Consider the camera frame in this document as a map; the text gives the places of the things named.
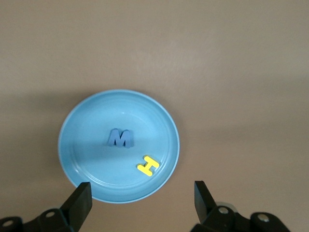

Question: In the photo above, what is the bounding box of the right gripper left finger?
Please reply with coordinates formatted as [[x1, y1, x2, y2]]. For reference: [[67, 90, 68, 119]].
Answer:
[[0, 182, 93, 232]]

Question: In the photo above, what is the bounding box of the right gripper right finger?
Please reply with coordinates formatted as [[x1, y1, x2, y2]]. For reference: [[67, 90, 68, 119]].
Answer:
[[190, 180, 289, 232]]

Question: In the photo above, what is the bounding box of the yellow uppercase letter H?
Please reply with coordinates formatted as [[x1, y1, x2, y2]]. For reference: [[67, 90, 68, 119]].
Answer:
[[137, 155, 160, 176]]

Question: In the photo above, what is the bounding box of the blue uppercase letter M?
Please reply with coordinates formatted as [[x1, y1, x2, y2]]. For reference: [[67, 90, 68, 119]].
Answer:
[[105, 129, 134, 149]]

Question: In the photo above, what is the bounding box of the blue plate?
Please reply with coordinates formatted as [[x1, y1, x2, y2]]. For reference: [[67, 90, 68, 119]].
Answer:
[[58, 89, 181, 203]]

